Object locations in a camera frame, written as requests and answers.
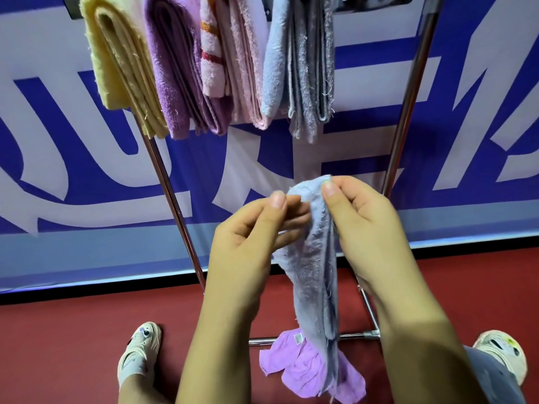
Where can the person's right forearm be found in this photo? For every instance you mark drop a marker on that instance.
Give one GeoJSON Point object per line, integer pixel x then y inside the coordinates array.
{"type": "Point", "coordinates": [421, 344]}

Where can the chrome metal drying rack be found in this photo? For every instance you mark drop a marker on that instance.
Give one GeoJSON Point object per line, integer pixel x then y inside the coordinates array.
{"type": "Point", "coordinates": [410, 92]}

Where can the pink striped towel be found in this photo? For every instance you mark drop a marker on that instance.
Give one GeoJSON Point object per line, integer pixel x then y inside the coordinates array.
{"type": "Point", "coordinates": [212, 58]}

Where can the person's left hand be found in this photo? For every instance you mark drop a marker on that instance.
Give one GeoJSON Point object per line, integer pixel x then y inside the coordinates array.
{"type": "Point", "coordinates": [236, 256]}

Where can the grey folded towel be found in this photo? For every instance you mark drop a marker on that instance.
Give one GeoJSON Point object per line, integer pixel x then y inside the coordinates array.
{"type": "Point", "coordinates": [311, 71]}

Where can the blue and white banner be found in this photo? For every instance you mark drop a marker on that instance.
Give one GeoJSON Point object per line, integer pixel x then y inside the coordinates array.
{"type": "Point", "coordinates": [484, 121]}

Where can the light blue towel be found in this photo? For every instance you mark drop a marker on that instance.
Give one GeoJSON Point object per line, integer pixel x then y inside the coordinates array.
{"type": "Point", "coordinates": [276, 63]}

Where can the person's left middle finger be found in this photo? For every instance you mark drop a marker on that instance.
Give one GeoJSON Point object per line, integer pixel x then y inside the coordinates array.
{"type": "Point", "coordinates": [297, 219]}

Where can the person's right white shoe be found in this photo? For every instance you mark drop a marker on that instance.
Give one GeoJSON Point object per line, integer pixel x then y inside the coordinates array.
{"type": "Point", "coordinates": [503, 351]}

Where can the yellow folded towel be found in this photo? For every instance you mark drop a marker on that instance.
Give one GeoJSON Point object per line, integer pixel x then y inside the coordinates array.
{"type": "Point", "coordinates": [122, 67]}

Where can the black rack top piece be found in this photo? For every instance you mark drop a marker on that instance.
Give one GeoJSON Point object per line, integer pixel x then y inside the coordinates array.
{"type": "Point", "coordinates": [370, 2]}

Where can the person's left leg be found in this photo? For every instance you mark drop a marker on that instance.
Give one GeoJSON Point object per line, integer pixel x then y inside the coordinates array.
{"type": "Point", "coordinates": [139, 391]}

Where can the person's left white shoe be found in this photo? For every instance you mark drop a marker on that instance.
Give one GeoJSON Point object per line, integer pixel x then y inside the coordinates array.
{"type": "Point", "coordinates": [141, 349]}

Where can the pale pink towel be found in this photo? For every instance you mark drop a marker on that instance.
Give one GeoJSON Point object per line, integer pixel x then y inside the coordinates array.
{"type": "Point", "coordinates": [246, 63]}

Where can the person's right hand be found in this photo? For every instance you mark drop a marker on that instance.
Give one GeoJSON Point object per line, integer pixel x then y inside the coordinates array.
{"type": "Point", "coordinates": [370, 239]}

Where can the person's right thumb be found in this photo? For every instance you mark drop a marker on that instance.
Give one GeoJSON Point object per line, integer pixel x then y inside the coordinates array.
{"type": "Point", "coordinates": [337, 214]}

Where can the person's white shoe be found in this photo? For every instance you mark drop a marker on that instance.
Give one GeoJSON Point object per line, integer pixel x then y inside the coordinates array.
{"type": "Point", "coordinates": [141, 349]}
{"type": "Point", "coordinates": [503, 351]}

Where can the purple folded towel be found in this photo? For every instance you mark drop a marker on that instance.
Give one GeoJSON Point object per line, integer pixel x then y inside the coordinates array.
{"type": "Point", "coordinates": [177, 71]}

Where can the purple cloth with label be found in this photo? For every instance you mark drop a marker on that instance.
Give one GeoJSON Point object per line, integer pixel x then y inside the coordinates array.
{"type": "Point", "coordinates": [299, 370]}

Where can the person's left thumb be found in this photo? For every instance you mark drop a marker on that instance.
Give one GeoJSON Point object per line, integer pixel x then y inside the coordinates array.
{"type": "Point", "coordinates": [269, 218]}

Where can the person's left forearm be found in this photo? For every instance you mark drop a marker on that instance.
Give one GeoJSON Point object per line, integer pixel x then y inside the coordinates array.
{"type": "Point", "coordinates": [219, 353]}

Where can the person's right leg in jeans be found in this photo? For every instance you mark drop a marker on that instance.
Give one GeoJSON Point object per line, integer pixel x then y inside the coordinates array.
{"type": "Point", "coordinates": [492, 378]}

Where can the blue-grey frayed towel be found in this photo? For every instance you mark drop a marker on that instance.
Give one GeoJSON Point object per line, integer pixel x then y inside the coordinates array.
{"type": "Point", "coordinates": [311, 281]}

